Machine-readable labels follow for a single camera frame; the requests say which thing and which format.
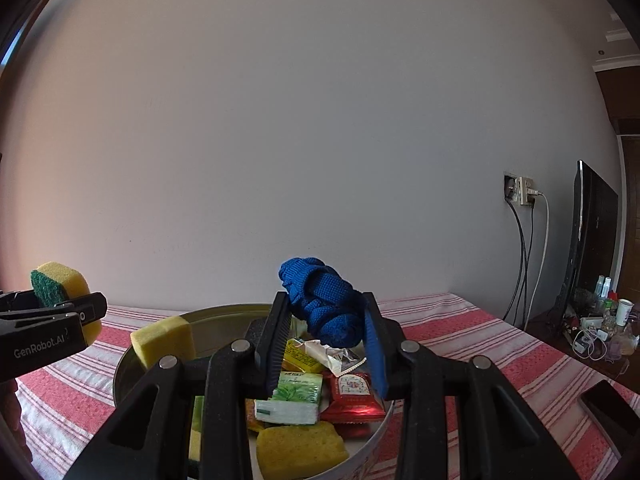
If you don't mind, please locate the pink floral snack packet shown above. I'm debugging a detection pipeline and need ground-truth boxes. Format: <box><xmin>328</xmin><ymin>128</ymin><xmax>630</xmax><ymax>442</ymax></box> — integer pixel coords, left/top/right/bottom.
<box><xmin>302</xmin><ymin>339</ymin><xmax>368</xmax><ymax>377</ymax></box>

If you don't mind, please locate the black cable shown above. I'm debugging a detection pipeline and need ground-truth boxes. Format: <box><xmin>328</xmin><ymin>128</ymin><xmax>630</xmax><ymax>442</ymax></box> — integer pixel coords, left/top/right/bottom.
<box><xmin>502</xmin><ymin>200</ymin><xmax>525</xmax><ymax>323</ymax></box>
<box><xmin>520</xmin><ymin>205</ymin><xmax>535</xmax><ymax>331</ymax></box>

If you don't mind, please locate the black flat television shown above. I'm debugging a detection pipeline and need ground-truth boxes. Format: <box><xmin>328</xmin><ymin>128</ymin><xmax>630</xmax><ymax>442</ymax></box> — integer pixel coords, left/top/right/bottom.
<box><xmin>550</xmin><ymin>160</ymin><xmax>621</xmax><ymax>331</ymax></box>

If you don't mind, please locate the yellow sponge with green pad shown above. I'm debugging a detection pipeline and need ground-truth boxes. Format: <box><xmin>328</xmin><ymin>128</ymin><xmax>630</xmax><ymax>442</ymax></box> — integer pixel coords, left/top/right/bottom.
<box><xmin>30</xmin><ymin>261</ymin><xmax>104</xmax><ymax>347</ymax></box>

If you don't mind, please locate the red snack packet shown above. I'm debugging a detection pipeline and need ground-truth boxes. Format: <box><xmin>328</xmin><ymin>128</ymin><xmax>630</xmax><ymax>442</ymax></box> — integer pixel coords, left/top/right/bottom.
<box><xmin>320</xmin><ymin>371</ymin><xmax>388</xmax><ymax>426</ymax></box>

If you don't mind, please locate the red white striped blanket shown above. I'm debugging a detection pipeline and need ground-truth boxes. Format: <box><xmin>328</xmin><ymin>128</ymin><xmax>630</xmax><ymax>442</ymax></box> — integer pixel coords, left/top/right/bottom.
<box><xmin>15</xmin><ymin>292</ymin><xmax>640</xmax><ymax>480</ymax></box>

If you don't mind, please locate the dark wooden side table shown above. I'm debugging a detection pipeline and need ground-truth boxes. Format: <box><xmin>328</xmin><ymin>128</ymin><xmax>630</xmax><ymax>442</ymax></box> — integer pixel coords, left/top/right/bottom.
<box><xmin>525</xmin><ymin>310</ymin><xmax>640</xmax><ymax>396</ymax></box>

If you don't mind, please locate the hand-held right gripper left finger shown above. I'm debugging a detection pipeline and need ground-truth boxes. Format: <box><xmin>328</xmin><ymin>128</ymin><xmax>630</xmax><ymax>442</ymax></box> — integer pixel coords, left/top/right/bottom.
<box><xmin>62</xmin><ymin>291</ymin><xmax>293</xmax><ymax>480</ymax></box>

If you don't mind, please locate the blue knitted cloth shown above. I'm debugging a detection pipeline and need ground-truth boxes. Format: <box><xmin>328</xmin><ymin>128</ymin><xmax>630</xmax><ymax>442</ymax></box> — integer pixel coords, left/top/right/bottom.
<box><xmin>277</xmin><ymin>256</ymin><xmax>368</xmax><ymax>348</ymax></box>

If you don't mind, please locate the blue round cookie tin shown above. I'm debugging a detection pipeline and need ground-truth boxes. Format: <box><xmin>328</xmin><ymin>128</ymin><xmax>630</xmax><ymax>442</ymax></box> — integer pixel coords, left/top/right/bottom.
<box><xmin>112</xmin><ymin>302</ymin><xmax>401</xmax><ymax>480</ymax></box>

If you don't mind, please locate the dark phone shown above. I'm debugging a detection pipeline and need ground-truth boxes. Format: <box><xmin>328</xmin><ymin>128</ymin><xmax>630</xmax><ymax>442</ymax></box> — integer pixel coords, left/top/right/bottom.
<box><xmin>580</xmin><ymin>379</ymin><xmax>640</xmax><ymax>436</ymax></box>

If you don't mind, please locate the brown wooden cabinet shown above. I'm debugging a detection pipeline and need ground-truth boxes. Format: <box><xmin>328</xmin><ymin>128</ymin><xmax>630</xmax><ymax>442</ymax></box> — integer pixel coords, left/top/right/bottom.
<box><xmin>595</xmin><ymin>65</ymin><xmax>640</xmax><ymax>311</ymax></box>

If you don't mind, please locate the white charger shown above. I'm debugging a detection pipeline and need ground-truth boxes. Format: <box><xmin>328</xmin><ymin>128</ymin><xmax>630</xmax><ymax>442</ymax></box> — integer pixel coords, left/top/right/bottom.
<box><xmin>572</xmin><ymin>337</ymin><xmax>601</xmax><ymax>361</ymax></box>

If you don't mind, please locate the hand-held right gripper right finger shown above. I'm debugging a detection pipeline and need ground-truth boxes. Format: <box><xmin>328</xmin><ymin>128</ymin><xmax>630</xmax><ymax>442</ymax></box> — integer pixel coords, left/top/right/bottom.
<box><xmin>361</xmin><ymin>291</ymin><xmax>581</xmax><ymax>480</ymax></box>

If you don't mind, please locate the yellow foil packet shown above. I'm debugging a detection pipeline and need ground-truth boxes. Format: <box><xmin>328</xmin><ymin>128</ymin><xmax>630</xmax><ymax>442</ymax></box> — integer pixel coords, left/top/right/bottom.
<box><xmin>282</xmin><ymin>337</ymin><xmax>328</xmax><ymax>375</ymax></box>

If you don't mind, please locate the green leaf print tissue pack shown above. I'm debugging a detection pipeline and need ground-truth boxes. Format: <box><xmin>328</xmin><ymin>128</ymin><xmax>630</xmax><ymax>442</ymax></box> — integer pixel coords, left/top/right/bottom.
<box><xmin>254</xmin><ymin>371</ymin><xmax>325</xmax><ymax>427</ymax></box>

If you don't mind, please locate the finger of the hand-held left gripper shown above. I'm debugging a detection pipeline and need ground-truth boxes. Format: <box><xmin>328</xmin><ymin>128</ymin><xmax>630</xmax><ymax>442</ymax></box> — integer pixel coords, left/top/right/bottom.
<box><xmin>0</xmin><ymin>289</ymin><xmax>41</xmax><ymax>307</ymax></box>
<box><xmin>0</xmin><ymin>292</ymin><xmax>108</xmax><ymax>328</ymax></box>

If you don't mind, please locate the white wall outlet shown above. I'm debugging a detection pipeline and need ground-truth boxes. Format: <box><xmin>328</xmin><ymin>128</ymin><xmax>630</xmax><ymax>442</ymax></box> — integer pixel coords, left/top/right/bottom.
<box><xmin>502</xmin><ymin>171</ymin><xmax>538</xmax><ymax>207</ymax></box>

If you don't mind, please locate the white cable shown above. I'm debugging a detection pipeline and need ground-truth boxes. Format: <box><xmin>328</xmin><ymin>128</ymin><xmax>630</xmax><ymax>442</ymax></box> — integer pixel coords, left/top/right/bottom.
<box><xmin>525</xmin><ymin>191</ymin><xmax>550</xmax><ymax>328</ymax></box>

